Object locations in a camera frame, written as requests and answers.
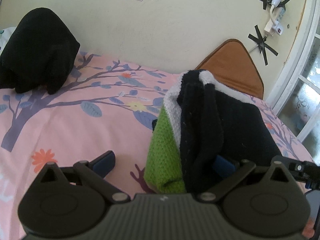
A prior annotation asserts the green black white knit sweater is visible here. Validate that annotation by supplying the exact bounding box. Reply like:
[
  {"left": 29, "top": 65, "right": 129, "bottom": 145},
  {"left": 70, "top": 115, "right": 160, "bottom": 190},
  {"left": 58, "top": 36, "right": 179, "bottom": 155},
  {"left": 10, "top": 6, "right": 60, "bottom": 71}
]
[{"left": 144, "top": 70, "right": 280, "bottom": 193}]

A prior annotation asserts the brown cushion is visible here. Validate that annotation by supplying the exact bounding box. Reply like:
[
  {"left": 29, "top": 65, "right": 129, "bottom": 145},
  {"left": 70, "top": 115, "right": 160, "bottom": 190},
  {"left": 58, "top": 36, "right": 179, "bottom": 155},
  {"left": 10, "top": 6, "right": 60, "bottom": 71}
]
[{"left": 196, "top": 39, "right": 264, "bottom": 99}]

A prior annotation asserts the black folded garment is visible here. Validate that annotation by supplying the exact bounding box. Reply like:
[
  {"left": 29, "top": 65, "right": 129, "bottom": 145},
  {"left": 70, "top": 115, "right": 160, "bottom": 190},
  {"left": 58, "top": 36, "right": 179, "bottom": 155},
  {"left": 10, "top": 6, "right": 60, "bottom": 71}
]
[{"left": 1, "top": 8, "right": 80, "bottom": 94}]

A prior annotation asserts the white power strip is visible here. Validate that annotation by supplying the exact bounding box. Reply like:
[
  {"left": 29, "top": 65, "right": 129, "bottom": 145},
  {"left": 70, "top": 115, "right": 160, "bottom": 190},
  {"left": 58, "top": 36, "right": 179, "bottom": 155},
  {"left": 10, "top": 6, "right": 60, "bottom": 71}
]
[{"left": 264, "top": 7, "right": 286, "bottom": 36}]

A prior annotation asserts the white window frame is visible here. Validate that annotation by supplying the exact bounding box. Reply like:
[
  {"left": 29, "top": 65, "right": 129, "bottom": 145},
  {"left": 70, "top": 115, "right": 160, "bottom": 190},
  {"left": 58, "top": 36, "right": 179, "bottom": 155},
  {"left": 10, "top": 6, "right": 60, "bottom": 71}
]
[{"left": 266, "top": 0, "right": 319, "bottom": 142}]

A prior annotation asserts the pink floral bed sheet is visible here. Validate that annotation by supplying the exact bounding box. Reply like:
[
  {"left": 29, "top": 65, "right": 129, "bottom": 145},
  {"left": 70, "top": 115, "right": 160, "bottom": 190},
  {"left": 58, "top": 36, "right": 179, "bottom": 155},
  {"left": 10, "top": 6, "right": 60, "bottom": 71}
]
[{"left": 0, "top": 51, "right": 315, "bottom": 240}]

